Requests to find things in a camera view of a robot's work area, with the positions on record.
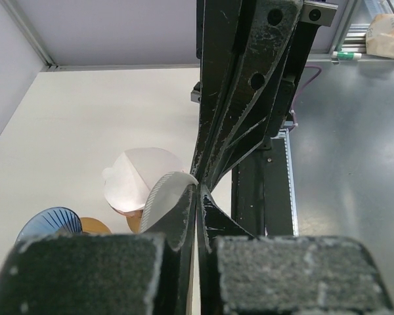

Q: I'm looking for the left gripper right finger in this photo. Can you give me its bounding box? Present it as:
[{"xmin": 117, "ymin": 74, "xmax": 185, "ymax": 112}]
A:
[{"xmin": 196, "ymin": 185, "xmax": 394, "ymax": 314}]

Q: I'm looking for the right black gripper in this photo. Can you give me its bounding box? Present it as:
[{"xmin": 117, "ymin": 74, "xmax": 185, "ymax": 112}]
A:
[{"xmin": 192, "ymin": 1, "xmax": 337, "ymax": 190}]

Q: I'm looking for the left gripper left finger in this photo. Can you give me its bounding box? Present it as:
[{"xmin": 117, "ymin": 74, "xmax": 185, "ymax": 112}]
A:
[{"xmin": 0, "ymin": 184, "xmax": 196, "ymax": 314}]

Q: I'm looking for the white paper coffee filter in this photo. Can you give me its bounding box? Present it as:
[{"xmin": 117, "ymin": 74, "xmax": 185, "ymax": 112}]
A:
[{"xmin": 102, "ymin": 148, "xmax": 185, "ymax": 212}]

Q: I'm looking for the blue glass dripper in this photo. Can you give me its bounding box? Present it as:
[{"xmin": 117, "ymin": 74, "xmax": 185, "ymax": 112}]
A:
[{"xmin": 15, "ymin": 207, "xmax": 83, "ymax": 244}]

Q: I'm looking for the pink glass dripper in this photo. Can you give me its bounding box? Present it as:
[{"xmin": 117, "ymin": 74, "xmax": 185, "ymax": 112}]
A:
[{"xmin": 116, "ymin": 209, "xmax": 143, "ymax": 218}]

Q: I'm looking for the green white marker pen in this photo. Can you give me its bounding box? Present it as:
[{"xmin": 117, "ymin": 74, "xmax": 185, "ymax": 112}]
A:
[{"xmin": 332, "ymin": 51, "xmax": 362, "ymax": 61}]

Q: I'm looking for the white paper bag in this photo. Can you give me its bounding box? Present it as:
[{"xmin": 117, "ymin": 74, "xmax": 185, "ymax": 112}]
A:
[{"xmin": 365, "ymin": 14, "xmax": 394, "ymax": 59}]

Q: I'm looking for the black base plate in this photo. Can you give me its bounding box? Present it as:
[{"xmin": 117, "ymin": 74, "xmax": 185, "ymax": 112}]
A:
[{"xmin": 231, "ymin": 137, "xmax": 294, "ymax": 236}]

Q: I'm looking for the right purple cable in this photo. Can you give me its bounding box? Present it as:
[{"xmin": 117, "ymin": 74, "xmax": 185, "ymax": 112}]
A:
[{"xmin": 288, "ymin": 65, "xmax": 323, "ymax": 132}]

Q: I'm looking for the grey cable duct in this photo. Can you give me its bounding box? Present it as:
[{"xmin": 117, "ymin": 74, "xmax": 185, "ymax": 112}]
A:
[{"xmin": 277, "ymin": 129, "xmax": 299, "ymax": 236}]

